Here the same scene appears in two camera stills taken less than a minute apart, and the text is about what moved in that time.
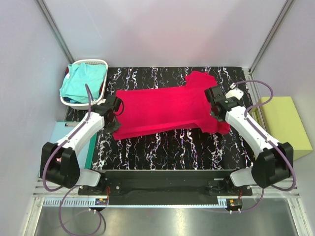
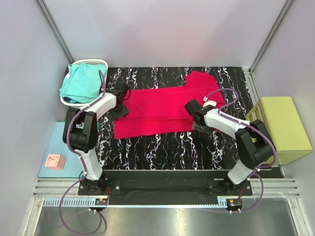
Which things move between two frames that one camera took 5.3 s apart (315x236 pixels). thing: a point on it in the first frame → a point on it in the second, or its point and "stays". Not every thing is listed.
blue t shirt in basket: x=67 y=100 stays
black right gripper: x=219 y=119 → x=207 y=130
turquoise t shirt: x=77 y=76 stays
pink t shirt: x=154 y=109 stays
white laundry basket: x=73 y=104 stays
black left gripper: x=114 y=124 → x=120 y=111
